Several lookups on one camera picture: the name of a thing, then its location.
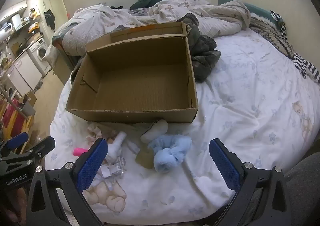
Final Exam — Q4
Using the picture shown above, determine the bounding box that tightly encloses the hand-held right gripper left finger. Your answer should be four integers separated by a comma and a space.
26, 138, 108, 226

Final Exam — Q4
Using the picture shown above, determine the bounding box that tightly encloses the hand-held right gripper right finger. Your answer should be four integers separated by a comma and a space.
209, 138, 292, 226

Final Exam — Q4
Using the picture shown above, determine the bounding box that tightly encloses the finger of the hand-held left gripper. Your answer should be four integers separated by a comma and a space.
5, 132, 29, 151
32, 137, 56, 161

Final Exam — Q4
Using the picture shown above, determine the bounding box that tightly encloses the clear plastic packet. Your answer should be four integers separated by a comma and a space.
101, 156, 127, 179

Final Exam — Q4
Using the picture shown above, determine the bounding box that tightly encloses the pink and white sock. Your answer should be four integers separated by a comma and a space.
106, 131, 127, 164

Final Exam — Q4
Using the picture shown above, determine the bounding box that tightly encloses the white floral cloth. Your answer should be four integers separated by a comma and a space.
86, 121, 118, 141

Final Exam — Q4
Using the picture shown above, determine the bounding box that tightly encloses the light blue fluffy sock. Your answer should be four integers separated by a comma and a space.
147, 134, 192, 173

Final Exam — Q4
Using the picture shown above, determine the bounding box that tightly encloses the brown cardboard box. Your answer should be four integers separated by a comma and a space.
65, 21, 199, 124

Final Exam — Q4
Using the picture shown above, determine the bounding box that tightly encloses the red and wooden rack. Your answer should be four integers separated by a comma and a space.
0, 93, 35, 141

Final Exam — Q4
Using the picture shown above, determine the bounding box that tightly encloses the cardboard box on floor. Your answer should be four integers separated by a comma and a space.
22, 91, 37, 116

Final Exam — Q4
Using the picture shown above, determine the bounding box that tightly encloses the small brown cardboard piece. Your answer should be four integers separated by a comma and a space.
135, 148, 154, 169

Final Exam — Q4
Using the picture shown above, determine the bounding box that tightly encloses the white cabinet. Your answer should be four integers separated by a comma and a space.
6, 52, 43, 94

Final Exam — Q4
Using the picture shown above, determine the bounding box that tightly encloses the person's grey trouser leg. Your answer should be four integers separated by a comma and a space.
250, 152, 320, 226

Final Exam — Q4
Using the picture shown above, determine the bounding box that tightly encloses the white washing machine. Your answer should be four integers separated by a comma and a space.
26, 38, 52, 76

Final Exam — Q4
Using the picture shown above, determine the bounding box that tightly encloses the dark green camouflage garment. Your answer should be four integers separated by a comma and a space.
181, 12, 222, 83

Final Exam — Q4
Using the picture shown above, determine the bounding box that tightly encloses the black hanging garment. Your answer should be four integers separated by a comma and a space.
44, 9, 56, 32

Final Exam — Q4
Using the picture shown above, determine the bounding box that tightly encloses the patterned knitted blanket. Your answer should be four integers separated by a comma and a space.
249, 15, 320, 79

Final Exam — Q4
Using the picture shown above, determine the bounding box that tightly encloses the black white checkered item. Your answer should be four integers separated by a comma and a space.
270, 10, 288, 31

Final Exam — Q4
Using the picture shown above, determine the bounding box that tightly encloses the green pillow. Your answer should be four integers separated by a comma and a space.
218, 0, 278, 25

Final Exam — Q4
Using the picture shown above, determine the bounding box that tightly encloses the bear print quilt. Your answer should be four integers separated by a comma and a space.
52, 0, 252, 56

